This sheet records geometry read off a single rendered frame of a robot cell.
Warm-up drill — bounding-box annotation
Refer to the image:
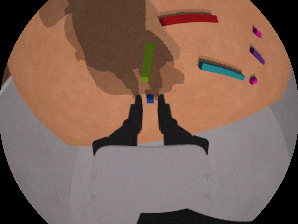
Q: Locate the turquoise rod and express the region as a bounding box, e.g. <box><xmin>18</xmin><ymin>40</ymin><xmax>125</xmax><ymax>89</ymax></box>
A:
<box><xmin>198</xmin><ymin>61</ymin><xmax>245</xmax><ymax>81</ymax></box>

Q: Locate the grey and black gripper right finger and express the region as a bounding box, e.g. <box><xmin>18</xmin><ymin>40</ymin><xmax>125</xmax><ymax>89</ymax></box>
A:
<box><xmin>158</xmin><ymin>94</ymin><xmax>209</xmax><ymax>155</ymax></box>

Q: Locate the purple rod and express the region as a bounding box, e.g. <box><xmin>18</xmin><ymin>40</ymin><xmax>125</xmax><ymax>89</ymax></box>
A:
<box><xmin>249</xmin><ymin>47</ymin><xmax>265</xmax><ymax>65</ymax></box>

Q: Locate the lime green rod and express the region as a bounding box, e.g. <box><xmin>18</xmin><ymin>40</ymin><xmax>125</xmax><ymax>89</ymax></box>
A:
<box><xmin>141</xmin><ymin>42</ymin><xmax>155</xmax><ymax>82</ymax></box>

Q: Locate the dark red rod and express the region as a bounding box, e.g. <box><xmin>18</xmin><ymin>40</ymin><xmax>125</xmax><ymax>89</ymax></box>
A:
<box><xmin>159</xmin><ymin>14</ymin><xmax>218</xmax><ymax>27</ymax></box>

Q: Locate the small magenta block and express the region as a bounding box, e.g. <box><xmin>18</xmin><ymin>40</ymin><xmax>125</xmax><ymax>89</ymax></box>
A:
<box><xmin>249</xmin><ymin>77</ymin><xmax>257</xmax><ymax>85</ymax></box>
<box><xmin>253</xmin><ymin>28</ymin><xmax>261</xmax><ymax>38</ymax></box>

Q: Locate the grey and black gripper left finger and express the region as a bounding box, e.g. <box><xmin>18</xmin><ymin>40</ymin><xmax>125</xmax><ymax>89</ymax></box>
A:
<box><xmin>92</xmin><ymin>95</ymin><xmax>143</xmax><ymax>156</ymax></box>

